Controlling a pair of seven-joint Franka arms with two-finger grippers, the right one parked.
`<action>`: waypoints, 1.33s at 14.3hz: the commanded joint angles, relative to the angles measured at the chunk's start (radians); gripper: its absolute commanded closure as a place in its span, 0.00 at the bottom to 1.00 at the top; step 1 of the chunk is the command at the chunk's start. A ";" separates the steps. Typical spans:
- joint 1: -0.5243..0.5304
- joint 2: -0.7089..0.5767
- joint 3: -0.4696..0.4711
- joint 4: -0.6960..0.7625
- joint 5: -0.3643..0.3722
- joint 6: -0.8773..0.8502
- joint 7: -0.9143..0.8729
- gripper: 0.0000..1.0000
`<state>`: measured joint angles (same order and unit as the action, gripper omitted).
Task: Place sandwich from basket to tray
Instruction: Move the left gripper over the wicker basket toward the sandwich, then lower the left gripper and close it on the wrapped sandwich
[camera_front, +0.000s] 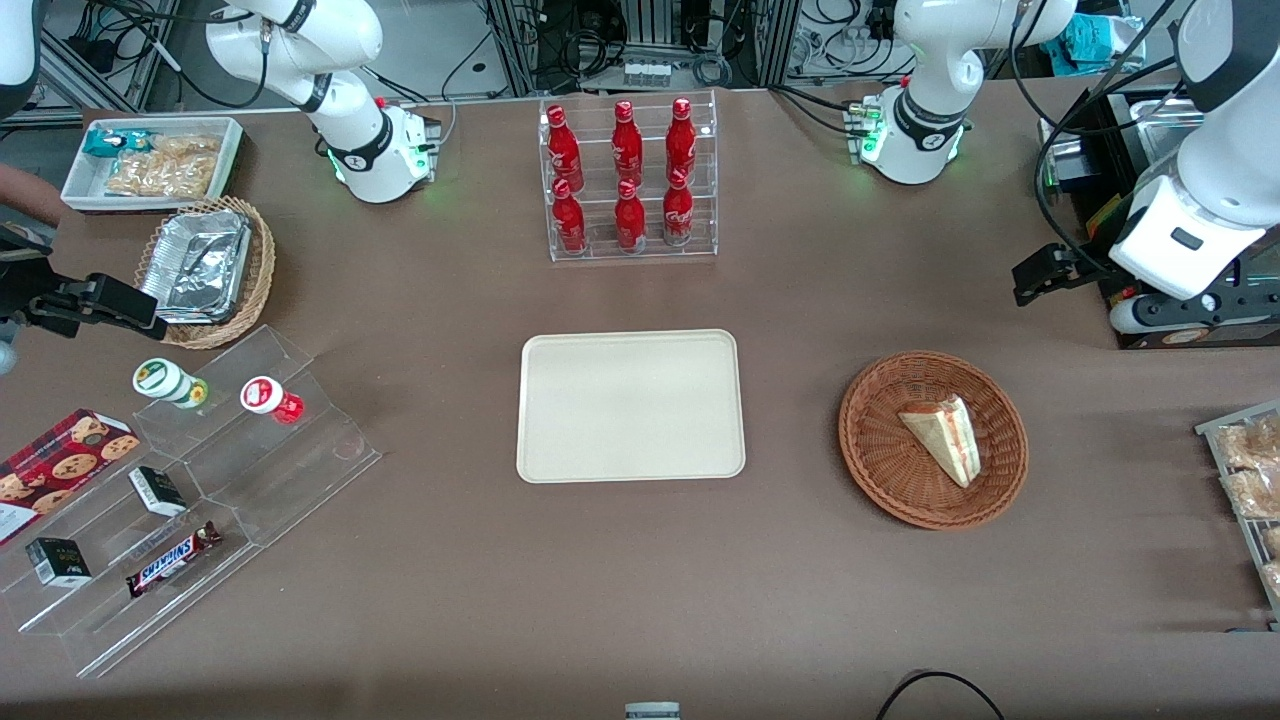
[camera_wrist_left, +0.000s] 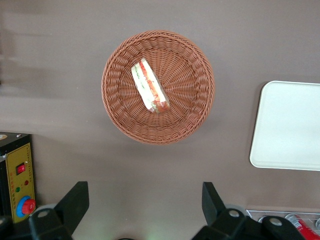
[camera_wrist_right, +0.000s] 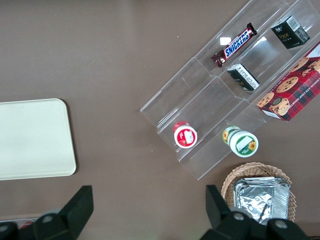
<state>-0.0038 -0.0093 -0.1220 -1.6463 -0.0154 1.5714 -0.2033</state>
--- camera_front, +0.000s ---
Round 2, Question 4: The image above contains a round brown wicker basket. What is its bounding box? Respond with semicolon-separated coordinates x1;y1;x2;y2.
838;350;1030;531

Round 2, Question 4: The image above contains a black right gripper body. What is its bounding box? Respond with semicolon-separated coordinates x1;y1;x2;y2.
0;225;57;331

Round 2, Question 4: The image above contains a clear acrylic bottle rack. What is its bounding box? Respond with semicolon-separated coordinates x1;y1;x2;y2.
539;89;720;264

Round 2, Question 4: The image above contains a clear bag of crackers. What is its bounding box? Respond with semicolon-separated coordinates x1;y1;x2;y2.
104;134;223;200

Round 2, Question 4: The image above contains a cream plastic serving tray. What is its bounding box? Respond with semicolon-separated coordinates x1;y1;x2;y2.
516;329;748;485

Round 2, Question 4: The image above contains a tray of wrapped pastries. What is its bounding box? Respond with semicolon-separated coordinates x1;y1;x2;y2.
1194;400;1280;629

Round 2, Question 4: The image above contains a red cola bottle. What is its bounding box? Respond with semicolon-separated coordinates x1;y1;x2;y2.
613;179;648;252
665;97;698;183
546;105;585;193
661;169;695;247
611;100;644;188
551;179;589;254

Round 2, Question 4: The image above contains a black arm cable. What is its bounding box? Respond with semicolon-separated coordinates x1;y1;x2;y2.
1008;0;1206;283

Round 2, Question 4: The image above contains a Snickers chocolate bar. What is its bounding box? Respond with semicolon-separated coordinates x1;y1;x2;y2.
124;520;224;600

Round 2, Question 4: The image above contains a green-lid white drink cup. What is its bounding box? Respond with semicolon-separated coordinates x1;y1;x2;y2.
132;357;210;410

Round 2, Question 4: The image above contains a clear acrylic stepped stand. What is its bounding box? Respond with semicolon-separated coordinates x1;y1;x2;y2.
0;324;384;681

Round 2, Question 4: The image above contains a person bare forearm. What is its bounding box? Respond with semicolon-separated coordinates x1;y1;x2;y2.
0;164;67;228

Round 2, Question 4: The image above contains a teal snack packet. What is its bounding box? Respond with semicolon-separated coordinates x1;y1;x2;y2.
82;127;163;160

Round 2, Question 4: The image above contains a small black box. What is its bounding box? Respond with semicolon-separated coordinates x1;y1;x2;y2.
24;536;94;588
127;465;189;519

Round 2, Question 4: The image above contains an aluminium frame rack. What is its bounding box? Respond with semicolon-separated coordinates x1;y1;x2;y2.
484;0;803;98

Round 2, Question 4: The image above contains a triangular sandwich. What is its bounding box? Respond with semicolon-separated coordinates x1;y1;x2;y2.
897;394;982;490

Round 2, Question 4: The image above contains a white rectangular snack bin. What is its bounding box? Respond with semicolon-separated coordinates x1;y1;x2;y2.
60;115;247;217

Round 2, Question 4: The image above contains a black food warmer machine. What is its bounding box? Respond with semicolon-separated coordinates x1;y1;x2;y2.
1038;88;1280;351

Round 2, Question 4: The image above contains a stack of foil containers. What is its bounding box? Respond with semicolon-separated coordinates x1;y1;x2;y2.
139;208;253;325

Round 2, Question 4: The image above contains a red-lid drink cup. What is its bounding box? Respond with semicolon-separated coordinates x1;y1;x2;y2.
239;375;305;426

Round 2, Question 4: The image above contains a light wicker basket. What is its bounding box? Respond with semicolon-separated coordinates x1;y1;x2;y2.
134;195;277;351

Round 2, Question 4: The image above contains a black cable loop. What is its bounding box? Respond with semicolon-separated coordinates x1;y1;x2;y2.
876;669;1007;720

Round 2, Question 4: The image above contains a fried bread piece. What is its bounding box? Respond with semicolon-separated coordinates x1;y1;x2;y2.
1214;414;1280;471
1221;468;1280;520

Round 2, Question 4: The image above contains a red cookie box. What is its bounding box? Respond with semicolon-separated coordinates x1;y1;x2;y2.
0;407;142;547

